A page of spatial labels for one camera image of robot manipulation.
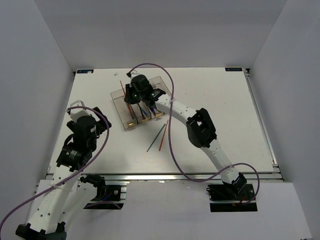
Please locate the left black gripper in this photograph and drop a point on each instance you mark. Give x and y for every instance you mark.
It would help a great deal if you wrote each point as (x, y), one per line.
(101, 124)

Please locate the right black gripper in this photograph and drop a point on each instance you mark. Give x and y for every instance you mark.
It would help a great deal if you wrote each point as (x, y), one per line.
(128, 88)

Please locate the long orange chopstick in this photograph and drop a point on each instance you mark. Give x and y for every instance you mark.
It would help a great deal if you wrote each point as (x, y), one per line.
(124, 94)

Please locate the black spoon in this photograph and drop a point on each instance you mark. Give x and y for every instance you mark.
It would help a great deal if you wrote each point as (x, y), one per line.
(142, 114)

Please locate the short orange chopstick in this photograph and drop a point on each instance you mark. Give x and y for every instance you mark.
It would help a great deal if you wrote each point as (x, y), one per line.
(163, 136)

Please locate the teal chopstick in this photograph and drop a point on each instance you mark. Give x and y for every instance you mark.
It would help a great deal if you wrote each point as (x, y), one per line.
(155, 138)

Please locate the fork with pink handle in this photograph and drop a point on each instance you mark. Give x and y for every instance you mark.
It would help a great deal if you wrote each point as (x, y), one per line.
(154, 86)

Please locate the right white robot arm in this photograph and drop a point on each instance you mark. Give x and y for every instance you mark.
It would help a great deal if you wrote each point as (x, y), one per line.
(201, 131)

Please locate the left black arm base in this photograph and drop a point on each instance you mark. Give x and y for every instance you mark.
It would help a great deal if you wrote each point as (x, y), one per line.
(109, 196)

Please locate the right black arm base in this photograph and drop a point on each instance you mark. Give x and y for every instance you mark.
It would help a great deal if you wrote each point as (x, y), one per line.
(222, 201)

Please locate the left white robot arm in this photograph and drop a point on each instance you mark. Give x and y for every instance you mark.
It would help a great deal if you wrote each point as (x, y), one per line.
(59, 207)

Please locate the left blue table label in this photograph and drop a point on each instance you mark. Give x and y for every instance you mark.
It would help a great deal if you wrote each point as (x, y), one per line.
(84, 71)

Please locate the blue table label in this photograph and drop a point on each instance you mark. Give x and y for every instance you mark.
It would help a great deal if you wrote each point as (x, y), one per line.
(84, 71)
(233, 69)

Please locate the right blue table label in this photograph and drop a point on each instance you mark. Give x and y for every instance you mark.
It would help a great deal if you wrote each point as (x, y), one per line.
(233, 69)

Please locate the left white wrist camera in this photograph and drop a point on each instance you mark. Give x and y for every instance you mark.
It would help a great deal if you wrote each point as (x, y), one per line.
(77, 113)

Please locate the aluminium table rail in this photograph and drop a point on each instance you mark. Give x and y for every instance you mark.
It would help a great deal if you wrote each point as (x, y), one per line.
(250, 176)

